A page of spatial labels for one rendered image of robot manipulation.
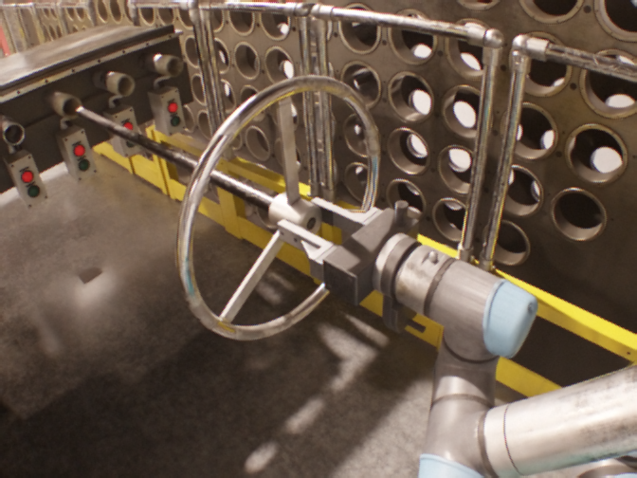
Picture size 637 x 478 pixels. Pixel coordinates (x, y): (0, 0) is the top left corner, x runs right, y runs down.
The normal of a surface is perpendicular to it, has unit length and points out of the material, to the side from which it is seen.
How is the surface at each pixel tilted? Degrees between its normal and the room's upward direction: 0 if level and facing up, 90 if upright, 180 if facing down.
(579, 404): 41
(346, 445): 0
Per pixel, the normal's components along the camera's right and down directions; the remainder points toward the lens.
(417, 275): -0.48, -0.26
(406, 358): -0.06, -0.79
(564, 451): -0.55, 0.23
